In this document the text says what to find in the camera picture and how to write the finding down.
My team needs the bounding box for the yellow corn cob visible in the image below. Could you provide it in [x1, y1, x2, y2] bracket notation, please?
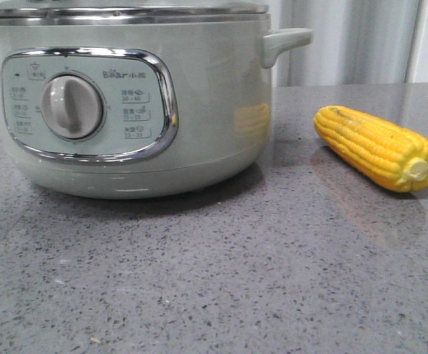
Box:
[314, 105, 428, 192]

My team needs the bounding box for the glass lid with steel rim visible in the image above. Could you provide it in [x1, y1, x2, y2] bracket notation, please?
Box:
[0, 1, 269, 18]

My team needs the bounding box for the pale green electric pot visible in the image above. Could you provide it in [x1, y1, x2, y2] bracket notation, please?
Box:
[0, 13, 313, 199]

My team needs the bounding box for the white pleated curtain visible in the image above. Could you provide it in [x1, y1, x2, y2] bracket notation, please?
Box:
[267, 1, 428, 86]

